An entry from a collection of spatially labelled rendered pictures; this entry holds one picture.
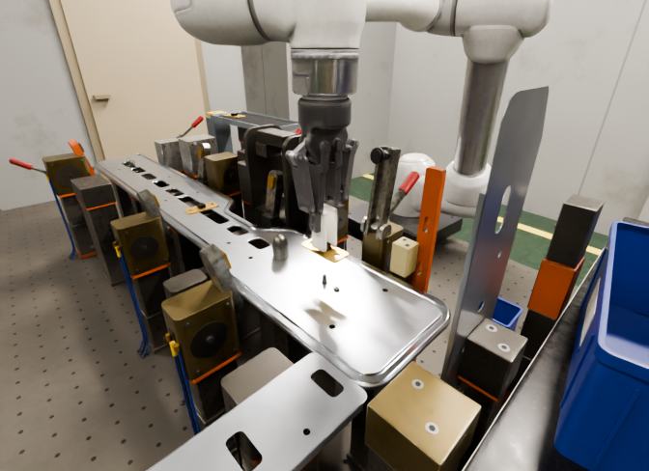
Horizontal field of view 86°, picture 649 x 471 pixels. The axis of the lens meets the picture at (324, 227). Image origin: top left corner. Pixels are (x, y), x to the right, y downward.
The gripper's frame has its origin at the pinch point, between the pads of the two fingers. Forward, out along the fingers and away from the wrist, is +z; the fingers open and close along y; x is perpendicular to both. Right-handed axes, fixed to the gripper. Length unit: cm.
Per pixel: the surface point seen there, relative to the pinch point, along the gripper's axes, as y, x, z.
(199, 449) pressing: 29.6, 12.1, 11.0
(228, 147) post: -35, -92, 8
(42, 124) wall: -2, -338, 26
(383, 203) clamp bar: -13.8, 1.5, -0.9
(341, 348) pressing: 9.1, 12.8, 11.0
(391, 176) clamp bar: -15.2, 1.7, -5.8
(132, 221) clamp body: 18.3, -40.0, 6.5
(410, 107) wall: -330, -198, 30
